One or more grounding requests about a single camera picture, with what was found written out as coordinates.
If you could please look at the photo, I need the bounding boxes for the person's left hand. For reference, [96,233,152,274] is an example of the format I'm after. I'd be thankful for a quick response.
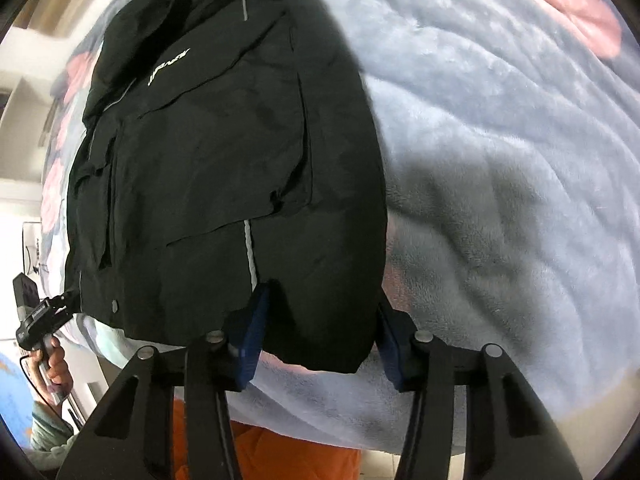
[27,334,74,397]

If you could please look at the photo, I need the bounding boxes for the grey-green sleeved left forearm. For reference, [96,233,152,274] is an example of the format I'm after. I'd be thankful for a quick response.
[29,400,81,455]

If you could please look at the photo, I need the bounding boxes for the white wall shelf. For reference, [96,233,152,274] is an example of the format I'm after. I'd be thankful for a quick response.
[0,30,68,171]

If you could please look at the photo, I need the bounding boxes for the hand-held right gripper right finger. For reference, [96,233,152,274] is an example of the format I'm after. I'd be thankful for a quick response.
[375,295,583,480]

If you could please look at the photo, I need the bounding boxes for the black hooded jacket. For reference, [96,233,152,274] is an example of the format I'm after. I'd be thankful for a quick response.
[64,0,390,375]

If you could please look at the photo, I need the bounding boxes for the orange pants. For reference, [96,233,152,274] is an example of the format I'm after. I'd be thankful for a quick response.
[172,400,363,480]

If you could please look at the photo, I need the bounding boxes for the grey floral blanket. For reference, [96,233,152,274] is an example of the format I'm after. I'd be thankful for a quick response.
[37,0,640,456]

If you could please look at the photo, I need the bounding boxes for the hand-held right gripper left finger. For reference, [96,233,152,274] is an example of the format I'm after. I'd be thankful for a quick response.
[55,282,273,480]

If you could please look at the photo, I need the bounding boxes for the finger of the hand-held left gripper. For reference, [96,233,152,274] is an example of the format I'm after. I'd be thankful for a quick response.
[49,291,82,320]

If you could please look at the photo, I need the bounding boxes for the blue printed sheet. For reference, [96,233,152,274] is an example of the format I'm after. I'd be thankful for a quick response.
[0,350,37,453]

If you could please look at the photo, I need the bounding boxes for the black cable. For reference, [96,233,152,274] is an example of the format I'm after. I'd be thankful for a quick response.
[19,355,85,433]

